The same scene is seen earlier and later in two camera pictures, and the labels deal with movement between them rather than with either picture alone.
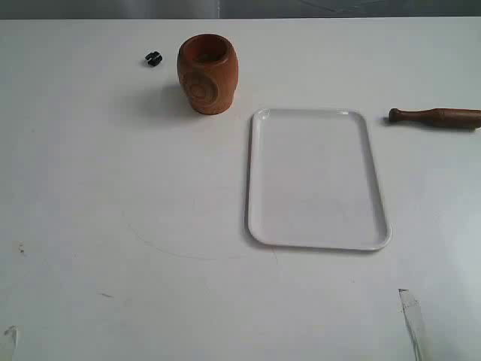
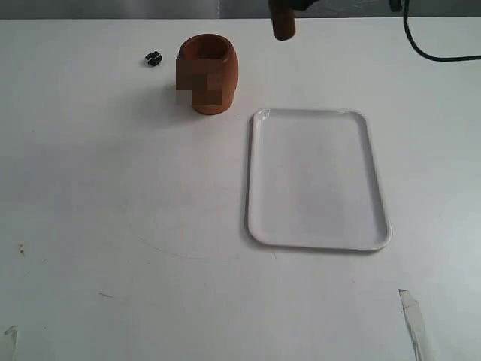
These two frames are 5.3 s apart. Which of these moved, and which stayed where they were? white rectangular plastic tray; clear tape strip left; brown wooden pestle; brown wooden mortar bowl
Moved: brown wooden pestle
Stayed: clear tape strip left; brown wooden mortar bowl; white rectangular plastic tray
